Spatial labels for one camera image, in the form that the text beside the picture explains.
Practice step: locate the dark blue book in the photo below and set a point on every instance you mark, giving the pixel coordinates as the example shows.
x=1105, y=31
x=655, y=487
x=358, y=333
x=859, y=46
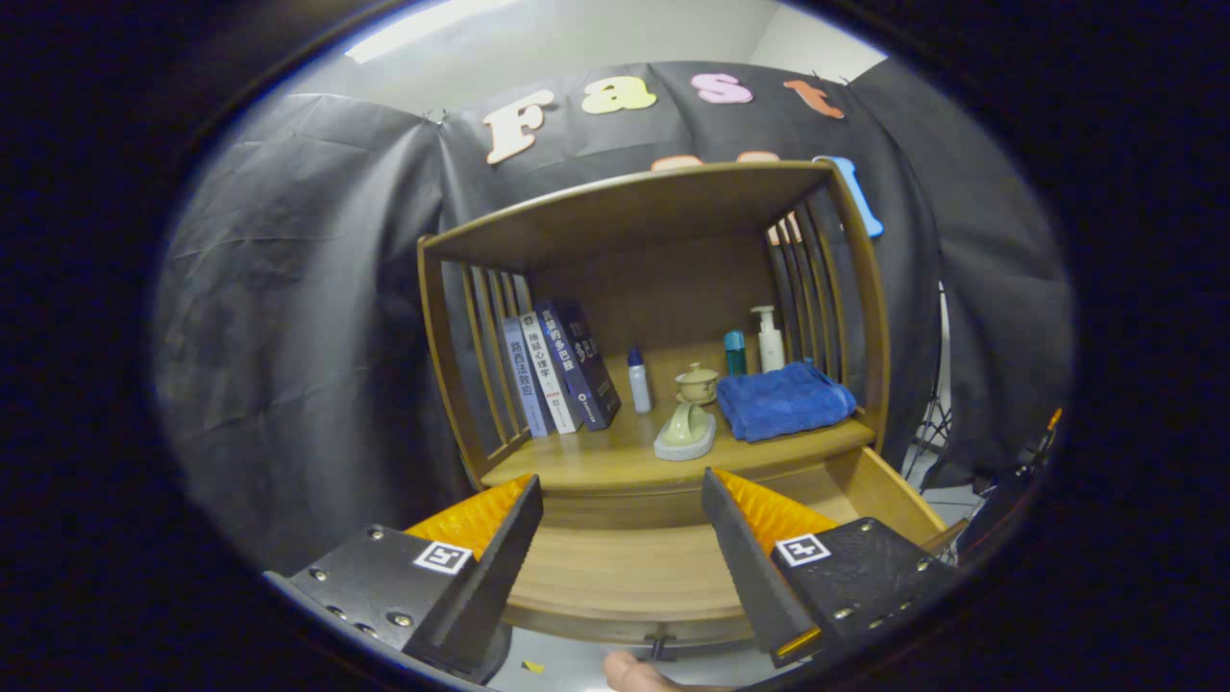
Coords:
x=586, y=360

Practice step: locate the black tripod stand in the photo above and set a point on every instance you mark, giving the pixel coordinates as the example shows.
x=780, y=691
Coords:
x=927, y=432

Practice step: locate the wooden drawer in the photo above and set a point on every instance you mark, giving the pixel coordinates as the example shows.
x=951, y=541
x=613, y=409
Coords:
x=615, y=577

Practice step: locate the light blue book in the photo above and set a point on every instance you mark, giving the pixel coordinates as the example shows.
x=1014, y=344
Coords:
x=527, y=380

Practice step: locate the white pump bottle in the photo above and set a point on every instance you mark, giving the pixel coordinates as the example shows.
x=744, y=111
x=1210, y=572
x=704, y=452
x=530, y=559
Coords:
x=770, y=344

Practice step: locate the black equipment with orange part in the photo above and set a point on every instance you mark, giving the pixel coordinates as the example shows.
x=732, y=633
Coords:
x=1009, y=490

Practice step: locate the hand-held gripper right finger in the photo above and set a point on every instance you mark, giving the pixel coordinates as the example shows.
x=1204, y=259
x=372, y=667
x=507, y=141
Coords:
x=740, y=562

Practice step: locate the wooden countertop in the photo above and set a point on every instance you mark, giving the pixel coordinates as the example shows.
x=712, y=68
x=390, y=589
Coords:
x=596, y=452

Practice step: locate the black backdrop cloth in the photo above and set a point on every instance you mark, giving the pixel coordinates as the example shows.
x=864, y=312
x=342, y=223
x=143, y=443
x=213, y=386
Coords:
x=307, y=288

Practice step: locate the wooden bamboo cabinet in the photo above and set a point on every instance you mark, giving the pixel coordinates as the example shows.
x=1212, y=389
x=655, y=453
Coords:
x=625, y=211

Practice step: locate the black round drawer knob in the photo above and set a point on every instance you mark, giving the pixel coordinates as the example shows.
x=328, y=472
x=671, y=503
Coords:
x=659, y=644

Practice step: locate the pale green soap dish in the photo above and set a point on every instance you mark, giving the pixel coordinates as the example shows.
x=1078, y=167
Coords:
x=684, y=432

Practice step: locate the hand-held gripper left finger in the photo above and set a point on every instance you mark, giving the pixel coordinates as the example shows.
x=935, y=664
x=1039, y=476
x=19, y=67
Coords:
x=500, y=572

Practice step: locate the white bottle blue cap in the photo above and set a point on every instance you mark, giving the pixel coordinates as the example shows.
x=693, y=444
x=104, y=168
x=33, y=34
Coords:
x=639, y=383

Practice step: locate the beige lidded tea cup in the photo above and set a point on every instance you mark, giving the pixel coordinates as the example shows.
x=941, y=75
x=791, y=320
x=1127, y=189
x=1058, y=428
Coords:
x=697, y=384

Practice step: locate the white book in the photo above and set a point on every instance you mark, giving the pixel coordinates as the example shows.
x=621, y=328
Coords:
x=550, y=370

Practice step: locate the teal bottle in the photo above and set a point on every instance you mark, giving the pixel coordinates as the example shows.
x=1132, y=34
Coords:
x=735, y=354

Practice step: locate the folded blue towel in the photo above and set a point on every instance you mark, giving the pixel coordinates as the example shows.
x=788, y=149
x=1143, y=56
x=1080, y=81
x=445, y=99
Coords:
x=783, y=402

